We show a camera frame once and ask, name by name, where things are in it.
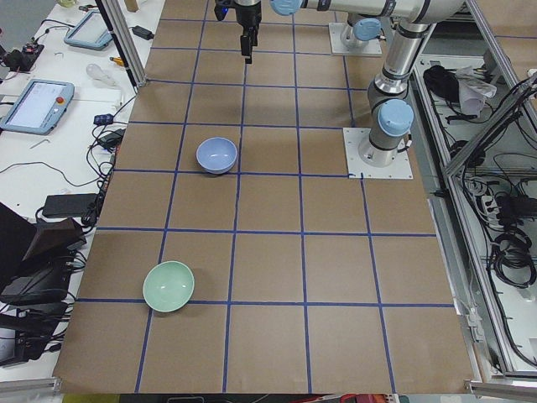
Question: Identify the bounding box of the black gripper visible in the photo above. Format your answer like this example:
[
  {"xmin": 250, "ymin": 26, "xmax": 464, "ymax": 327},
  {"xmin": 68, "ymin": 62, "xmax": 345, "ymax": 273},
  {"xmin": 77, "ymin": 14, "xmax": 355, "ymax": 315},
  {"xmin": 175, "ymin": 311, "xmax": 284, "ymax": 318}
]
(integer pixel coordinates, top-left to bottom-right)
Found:
[{"xmin": 214, "ymin": 0, "xmax": 262, "ymax": 64}]

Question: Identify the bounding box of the green bowl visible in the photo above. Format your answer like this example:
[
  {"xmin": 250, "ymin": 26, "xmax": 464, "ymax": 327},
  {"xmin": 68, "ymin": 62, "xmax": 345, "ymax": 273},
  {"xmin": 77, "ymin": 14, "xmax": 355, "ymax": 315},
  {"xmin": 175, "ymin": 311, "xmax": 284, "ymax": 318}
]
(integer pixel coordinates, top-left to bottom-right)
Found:
[{"xmin": 143, "ymin": 261, "xmax": 196, "ymax": 313}]

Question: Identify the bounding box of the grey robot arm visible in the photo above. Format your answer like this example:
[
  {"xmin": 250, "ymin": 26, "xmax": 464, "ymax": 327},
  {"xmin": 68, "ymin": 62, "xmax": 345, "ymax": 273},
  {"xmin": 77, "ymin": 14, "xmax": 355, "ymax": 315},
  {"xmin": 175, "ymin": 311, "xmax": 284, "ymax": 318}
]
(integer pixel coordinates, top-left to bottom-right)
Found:
[
  {"xmin": 270, "ymin": 1, "xmax": 462, "ymax": 168},
  {"xmin": 214, "ymin": 1, "xmax": 381, "ymax": 65}
]

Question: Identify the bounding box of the blue bowl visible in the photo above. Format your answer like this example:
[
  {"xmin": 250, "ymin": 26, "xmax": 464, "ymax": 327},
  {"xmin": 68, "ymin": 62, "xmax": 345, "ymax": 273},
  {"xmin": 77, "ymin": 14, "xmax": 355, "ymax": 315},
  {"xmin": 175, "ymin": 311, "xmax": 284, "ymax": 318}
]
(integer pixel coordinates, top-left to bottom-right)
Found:
[{"xmin": 196, "ymin": 137, "xmax": 237, "ymax": 175}]

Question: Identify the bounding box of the black power adapter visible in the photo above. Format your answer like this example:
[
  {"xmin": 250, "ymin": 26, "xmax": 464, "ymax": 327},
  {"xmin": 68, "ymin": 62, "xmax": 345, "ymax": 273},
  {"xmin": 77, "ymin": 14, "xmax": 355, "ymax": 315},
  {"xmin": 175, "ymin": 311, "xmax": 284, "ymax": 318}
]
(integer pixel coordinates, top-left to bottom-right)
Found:
[{"xmin": 131, "ymin": 25, "xmax": 154, "ymax": 40}]

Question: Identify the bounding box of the brass yellow tool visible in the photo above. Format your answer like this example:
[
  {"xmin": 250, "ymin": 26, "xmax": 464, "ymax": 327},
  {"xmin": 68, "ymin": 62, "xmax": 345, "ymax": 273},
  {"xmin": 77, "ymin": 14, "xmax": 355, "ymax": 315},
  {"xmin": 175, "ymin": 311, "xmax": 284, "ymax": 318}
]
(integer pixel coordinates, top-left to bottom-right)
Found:
[{"xmin": 109, "ymin": 57, "xmax": 124, "ymax": 67}]

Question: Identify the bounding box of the far teach pendant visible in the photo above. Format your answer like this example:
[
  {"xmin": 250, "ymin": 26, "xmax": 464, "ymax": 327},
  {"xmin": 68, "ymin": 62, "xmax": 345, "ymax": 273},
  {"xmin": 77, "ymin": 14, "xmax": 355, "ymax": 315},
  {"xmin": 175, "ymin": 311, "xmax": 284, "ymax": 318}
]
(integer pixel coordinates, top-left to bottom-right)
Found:
[{"xmin": 64, "ymin": 10, "xmax": 112, "ymax": 50}]

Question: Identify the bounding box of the teach pendant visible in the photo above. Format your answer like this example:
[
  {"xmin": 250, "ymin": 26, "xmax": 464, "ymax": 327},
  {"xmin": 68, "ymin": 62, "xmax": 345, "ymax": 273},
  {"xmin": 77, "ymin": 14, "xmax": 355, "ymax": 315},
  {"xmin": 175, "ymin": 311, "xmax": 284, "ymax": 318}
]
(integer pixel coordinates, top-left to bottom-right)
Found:
[
  {"xmin": 1, "ymin": 79, "xmax": 75, "ymax": 135},
  {"xmin": 64, "ymin": 10, "xmax": 112, "ymax": 50}
]

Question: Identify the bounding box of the small blue device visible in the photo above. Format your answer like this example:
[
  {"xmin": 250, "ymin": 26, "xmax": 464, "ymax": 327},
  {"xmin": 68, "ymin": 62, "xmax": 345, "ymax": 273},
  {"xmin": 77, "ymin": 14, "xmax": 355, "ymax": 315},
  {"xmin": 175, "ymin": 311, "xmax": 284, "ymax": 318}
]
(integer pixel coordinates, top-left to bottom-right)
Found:
[{"xmin": 93, "ymin": 113, "xmax": 114, "ymax": 126}]

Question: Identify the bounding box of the near teach pendant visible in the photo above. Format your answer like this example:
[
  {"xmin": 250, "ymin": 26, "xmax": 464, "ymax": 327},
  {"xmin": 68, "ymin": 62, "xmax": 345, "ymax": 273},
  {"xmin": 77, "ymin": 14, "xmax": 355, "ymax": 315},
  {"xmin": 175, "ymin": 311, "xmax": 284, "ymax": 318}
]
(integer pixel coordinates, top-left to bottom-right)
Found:
[{"xmin": 1, "ymin": 79, "xmax": 75, "ymax": 135}]

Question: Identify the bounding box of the black power brick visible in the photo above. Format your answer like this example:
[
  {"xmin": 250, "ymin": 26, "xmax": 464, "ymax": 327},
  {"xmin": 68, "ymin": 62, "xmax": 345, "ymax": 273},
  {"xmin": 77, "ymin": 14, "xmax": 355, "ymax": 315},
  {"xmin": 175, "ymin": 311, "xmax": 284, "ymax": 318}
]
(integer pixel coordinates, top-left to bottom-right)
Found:
[{"xmin": 42, "ymin": 193, "xmax": 97, "ymax": 218}]

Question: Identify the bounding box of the black laptop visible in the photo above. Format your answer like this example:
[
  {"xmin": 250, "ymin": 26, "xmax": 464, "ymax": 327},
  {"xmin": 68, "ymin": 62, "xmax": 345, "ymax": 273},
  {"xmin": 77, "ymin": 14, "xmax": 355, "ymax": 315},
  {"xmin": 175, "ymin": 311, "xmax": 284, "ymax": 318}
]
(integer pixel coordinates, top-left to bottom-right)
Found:
[{"xmin": 1, "ymin": 204, "xmax": 86, "ymax": 290}]

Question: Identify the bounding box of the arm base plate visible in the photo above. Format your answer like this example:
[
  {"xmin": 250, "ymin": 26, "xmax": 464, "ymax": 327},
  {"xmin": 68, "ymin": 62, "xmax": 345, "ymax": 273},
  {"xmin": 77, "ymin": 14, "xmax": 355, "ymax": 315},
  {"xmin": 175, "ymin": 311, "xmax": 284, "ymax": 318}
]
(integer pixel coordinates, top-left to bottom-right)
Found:
[
  {"xmin": 328, "ymin": 23, "xmax": 382, "ymax": 57},
  {"xmin": 342, "ymin": 128, "xmax": 413, "ymax": 180}
]

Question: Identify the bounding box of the aluminium frame post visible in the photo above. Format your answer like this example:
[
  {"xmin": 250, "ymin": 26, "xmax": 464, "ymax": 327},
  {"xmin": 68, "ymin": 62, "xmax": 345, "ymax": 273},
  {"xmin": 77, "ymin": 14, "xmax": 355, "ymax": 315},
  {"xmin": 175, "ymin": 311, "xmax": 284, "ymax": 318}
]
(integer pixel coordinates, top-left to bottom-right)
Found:
[{"xmin": 96, "ymin": 0, "xmax": 147, "ymax": 88}]

